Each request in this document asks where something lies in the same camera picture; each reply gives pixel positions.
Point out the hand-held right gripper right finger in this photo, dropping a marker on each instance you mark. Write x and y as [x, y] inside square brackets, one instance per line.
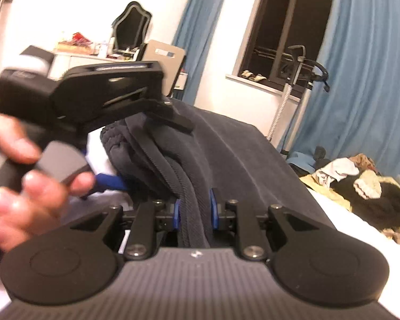
[214, 210]

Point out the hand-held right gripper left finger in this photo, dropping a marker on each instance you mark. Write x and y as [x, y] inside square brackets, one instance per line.
[178, 215]

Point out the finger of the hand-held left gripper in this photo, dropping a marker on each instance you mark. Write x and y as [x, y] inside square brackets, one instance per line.
[173, 116]
[110, 181]

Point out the dark grey pants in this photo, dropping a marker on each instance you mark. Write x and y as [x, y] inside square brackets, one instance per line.
[236, 160]

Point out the person's left hand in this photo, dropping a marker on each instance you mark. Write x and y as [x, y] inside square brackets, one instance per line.
[26, 213]

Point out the white vanity desk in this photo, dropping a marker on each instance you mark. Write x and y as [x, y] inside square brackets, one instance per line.
[83, 61]

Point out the red box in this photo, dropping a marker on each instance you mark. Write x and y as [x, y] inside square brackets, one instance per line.
[76, 41]

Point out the ornate vanity mirror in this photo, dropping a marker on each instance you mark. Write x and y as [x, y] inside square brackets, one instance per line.
[131, 28]

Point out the blue curtain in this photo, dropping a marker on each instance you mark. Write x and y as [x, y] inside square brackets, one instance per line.
[370, 73]
[203, 33]

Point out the crumpled cloth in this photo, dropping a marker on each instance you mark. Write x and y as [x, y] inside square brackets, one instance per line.
[253, 75]

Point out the blue cloth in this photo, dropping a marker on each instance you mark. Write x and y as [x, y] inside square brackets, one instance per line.
[300, 159]

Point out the yellow blanket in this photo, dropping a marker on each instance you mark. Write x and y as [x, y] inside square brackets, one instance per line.
[326, 193]

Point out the white garment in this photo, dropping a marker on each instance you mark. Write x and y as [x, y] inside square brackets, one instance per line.
[336, 170]

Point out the tan garment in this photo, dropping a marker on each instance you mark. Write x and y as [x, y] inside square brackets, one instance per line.
[363, 160]

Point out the dark window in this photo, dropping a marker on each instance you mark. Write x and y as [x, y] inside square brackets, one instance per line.
[293, 13]

